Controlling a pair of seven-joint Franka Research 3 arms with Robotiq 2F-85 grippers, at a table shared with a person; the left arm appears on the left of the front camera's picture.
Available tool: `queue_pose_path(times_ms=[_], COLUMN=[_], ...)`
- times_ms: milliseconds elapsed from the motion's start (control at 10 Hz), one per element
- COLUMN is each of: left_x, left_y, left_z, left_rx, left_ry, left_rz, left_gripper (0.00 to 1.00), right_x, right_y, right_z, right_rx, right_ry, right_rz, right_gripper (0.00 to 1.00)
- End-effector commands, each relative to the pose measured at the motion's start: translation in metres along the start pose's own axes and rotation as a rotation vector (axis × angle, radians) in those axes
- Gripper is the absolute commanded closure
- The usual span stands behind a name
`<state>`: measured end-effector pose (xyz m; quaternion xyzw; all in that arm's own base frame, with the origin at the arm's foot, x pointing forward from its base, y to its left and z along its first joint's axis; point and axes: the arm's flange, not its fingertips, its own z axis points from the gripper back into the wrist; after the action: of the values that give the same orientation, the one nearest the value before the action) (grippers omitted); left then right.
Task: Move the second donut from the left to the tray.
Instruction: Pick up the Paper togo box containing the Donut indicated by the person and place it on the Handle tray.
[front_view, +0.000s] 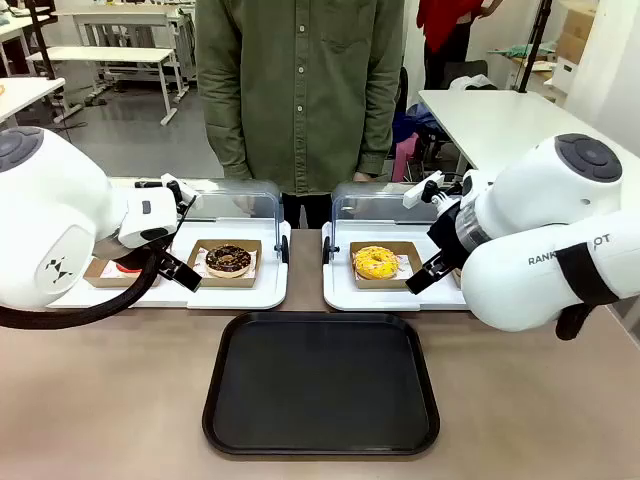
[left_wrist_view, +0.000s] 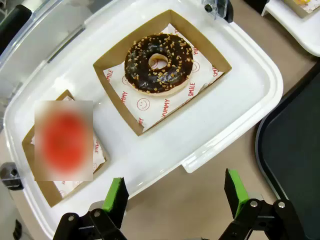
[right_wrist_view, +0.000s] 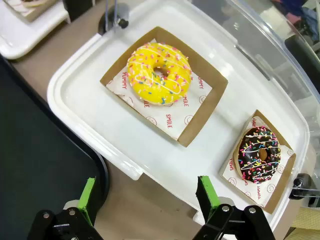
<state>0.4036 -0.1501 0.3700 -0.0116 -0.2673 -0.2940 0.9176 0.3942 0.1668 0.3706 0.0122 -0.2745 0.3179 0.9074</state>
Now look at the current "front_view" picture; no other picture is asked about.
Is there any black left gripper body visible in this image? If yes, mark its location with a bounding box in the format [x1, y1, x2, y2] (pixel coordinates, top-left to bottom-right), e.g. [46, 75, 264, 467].
[97, 234, 176, 264]

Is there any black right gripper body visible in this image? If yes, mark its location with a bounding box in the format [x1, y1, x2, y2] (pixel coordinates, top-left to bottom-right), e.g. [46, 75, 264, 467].
[427, 199, 474, 264]

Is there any chocolate sprinkled donut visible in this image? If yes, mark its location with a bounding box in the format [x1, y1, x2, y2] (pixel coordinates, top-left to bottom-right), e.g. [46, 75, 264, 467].
[204, 243, 253, 279]
[186, 238, 263, 289]

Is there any person's right forearm green sleeve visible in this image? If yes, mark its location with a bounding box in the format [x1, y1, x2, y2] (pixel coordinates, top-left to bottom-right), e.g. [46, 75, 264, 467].
[203, 109, 254, 180]

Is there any person's left forearm green sleeve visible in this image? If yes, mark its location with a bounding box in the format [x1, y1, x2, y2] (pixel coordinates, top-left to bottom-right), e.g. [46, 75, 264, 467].
[357, 99, 402, 176]

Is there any red donut in box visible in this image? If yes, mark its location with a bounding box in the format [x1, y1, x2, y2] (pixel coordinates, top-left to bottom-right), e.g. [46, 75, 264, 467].
[83, 257, 161, 289]

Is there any yellow glazed donut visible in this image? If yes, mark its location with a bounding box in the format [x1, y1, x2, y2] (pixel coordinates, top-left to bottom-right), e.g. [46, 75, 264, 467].
[348, 240, 426, 291]
[352, 244, 400, 280]

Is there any black plastic serving tray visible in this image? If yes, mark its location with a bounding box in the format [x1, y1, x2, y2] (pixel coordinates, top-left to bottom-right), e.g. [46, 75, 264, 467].
[201, 310, 441, 457]

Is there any person's right hand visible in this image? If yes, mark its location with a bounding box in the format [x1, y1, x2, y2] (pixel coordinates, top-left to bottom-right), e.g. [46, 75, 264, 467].
[233, 192, 259, 217]

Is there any white display case base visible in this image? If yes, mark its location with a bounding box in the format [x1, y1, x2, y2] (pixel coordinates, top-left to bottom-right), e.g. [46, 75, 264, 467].
[321, 219, 471, 312]
[47, 219, 292, 311]

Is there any clear dome display lid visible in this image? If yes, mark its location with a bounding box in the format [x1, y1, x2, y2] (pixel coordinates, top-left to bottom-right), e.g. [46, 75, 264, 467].
[322, 180, 476, 264]
[107, 177, 291, 266]

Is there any large white table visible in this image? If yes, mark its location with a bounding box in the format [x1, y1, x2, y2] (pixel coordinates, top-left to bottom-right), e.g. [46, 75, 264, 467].
[417, 88, 609, 176]

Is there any white plastic bag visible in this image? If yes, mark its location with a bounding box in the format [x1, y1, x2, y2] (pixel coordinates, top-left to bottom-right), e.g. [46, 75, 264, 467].
[447, 73, 499, 92]

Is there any white storage box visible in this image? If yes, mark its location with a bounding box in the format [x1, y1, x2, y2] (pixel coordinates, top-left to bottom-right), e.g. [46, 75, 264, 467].
[551, 56, 581, 95]

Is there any teal cloth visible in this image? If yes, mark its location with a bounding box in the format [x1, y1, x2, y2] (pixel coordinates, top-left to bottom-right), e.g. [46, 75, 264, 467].
[492, 42, 559, 62]

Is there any black tripod pole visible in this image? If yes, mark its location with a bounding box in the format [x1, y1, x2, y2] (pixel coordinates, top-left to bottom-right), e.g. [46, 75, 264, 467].
[517, 0, 554, 95]

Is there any person in green shirt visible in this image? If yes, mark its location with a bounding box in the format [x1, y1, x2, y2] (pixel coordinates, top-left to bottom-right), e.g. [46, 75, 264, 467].
[194, 0, 405, 229]

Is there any low white bench table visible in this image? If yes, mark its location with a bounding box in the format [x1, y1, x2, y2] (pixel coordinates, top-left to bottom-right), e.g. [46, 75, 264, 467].
[26, 46, 180, 126]

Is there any person in red top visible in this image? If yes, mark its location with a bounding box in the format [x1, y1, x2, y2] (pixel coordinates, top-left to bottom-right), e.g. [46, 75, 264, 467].
[417, 0, 506, 91]

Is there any black stand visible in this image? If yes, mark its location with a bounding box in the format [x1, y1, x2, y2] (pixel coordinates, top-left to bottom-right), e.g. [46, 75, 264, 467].
[24, 0, 57, 81]

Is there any small white table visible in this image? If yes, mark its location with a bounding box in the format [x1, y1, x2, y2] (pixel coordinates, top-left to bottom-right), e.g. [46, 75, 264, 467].
[0, 14, 40, 77]

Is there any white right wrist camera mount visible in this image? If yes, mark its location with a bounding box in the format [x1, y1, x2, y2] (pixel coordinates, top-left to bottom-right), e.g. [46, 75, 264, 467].
[402, 169, 464, 209]

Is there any black floor cable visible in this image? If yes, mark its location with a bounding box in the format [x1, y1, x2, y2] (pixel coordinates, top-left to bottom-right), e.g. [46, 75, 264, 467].
[48, 94, 90, 132]

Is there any white desk with frame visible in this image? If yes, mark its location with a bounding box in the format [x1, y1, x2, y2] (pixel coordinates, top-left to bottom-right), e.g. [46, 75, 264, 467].
[52, 3, 197, 97]

